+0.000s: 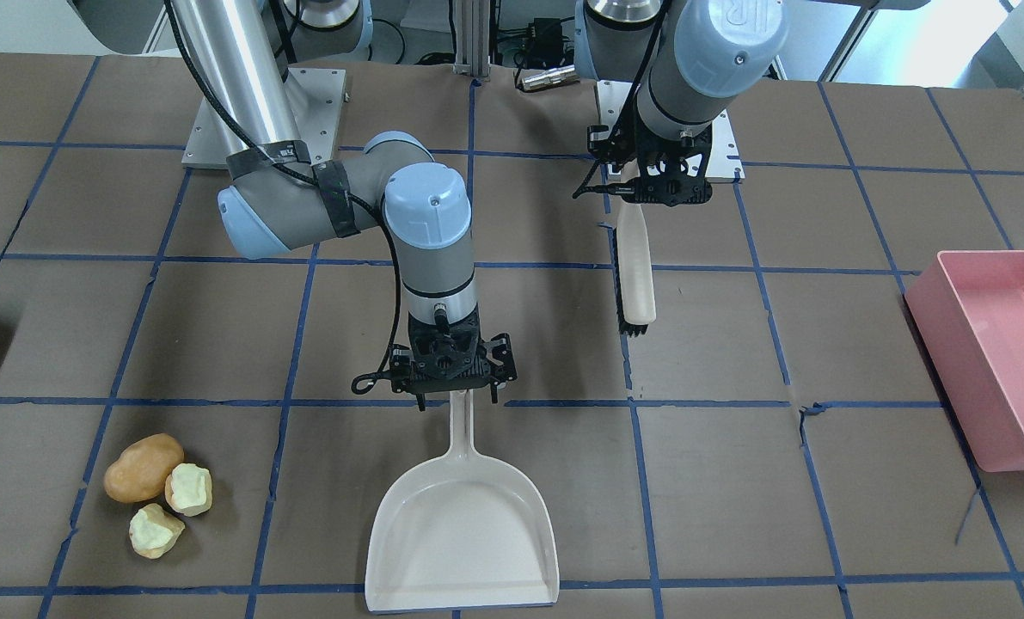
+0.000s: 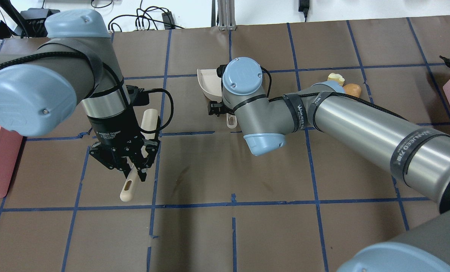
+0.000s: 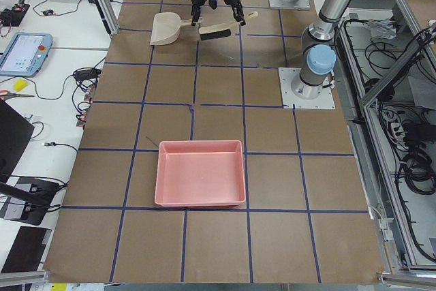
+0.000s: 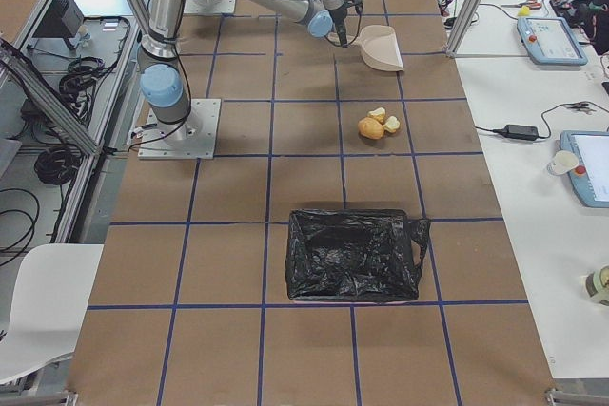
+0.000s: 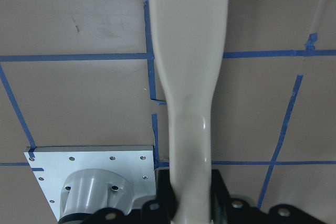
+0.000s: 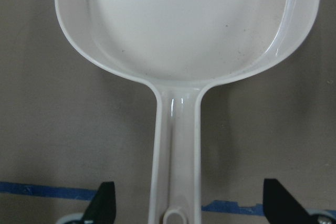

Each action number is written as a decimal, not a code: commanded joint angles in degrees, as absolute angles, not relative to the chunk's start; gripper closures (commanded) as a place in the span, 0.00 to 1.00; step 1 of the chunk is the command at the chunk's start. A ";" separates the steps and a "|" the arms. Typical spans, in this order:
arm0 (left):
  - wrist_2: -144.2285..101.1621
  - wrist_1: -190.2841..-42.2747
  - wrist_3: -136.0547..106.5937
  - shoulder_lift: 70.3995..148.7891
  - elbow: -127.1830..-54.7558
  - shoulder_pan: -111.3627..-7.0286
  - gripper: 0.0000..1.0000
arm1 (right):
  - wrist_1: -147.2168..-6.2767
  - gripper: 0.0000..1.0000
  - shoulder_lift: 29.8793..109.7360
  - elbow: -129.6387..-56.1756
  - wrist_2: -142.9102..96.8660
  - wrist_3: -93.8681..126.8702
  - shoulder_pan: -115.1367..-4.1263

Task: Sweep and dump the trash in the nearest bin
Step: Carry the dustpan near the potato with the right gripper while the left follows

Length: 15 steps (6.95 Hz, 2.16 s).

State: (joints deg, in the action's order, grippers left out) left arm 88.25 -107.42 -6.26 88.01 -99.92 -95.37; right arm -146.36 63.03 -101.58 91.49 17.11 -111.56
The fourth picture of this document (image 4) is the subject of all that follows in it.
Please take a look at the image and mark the brown potato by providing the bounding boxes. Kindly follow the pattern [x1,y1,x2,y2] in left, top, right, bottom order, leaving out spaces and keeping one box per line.
[358,117,385,140]

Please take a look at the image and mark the aluminium frame post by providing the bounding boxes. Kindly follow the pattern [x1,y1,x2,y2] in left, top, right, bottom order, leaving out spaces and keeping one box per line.
[444,0,505,58]

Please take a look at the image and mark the blue teach pendant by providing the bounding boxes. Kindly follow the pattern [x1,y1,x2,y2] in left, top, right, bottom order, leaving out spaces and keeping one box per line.
[560,130,608,208]
[516,17,588,66]

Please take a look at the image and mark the tape roll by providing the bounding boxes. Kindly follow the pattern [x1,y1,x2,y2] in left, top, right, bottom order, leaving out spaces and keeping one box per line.
[585,266,609,306]

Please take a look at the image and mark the cream plastic dustpan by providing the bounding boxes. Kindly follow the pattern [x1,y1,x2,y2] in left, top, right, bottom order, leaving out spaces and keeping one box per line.
[347,25,404,72]

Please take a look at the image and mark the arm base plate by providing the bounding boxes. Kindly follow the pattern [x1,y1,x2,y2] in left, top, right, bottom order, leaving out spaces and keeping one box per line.
[184,0,236,16]
[137,99,222,160]

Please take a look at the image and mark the orange handled scissors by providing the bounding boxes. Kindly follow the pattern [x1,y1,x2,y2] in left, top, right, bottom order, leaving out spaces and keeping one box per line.
[501,0,542,10]

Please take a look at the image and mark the white paper cup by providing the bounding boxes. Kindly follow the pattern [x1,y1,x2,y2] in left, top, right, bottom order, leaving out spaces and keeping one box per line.
[546,150,580,176]

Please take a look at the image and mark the white chair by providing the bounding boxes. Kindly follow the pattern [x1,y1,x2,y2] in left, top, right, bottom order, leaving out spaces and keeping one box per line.
[1,243,104,384]

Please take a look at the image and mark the pale peeled potato chunk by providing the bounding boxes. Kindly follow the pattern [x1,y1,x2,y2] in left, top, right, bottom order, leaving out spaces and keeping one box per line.
[367,107,386,124]

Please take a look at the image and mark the black power adapter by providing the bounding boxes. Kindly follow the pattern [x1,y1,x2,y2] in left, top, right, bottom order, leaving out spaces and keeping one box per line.
[492,124,540,142]

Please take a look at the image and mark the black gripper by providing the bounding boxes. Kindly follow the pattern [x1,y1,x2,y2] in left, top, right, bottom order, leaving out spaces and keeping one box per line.
[327,0,363,48]

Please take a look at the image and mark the blue teach pendant near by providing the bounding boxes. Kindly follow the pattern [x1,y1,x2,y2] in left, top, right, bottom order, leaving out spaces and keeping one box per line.
[560,130,608,208]

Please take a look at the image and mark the blue teach pendant far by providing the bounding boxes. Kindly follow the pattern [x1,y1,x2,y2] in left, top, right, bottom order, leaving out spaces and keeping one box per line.
[516,17,588,66]

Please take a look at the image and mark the bin with black trash bag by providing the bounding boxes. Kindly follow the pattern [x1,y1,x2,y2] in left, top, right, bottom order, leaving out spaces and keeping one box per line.
[285,209,431,303]

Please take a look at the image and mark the yellow sponge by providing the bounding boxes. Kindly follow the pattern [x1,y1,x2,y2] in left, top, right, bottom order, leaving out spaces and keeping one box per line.
[517,6,532,17]

